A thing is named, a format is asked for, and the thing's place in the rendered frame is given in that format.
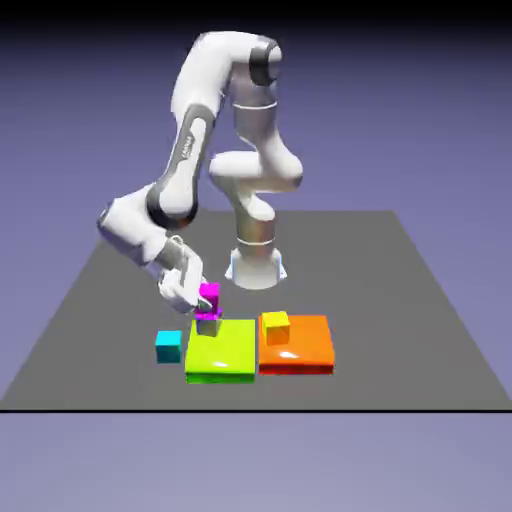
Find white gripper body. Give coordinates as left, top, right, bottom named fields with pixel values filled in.
left=157, top=249, right=208, bottom=315

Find small magenta cube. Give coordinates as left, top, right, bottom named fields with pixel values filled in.
left=198, top=282, right=222, bottom=316

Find small grey cube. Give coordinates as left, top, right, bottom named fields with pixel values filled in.
left=194, top=311, right=224, bottom=338

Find small cyan cube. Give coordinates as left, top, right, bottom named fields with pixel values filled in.
left=155, top=330, right=182, bottom=364

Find small yellow cube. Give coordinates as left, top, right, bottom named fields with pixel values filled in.
left=261, top=310, right=291, bottom=347

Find large lime green box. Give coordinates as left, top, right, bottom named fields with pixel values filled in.
left=184, top=318, right=257, bottom=385

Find large orange box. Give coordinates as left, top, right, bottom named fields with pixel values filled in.
left=257, top=314, right=336, bottom=376

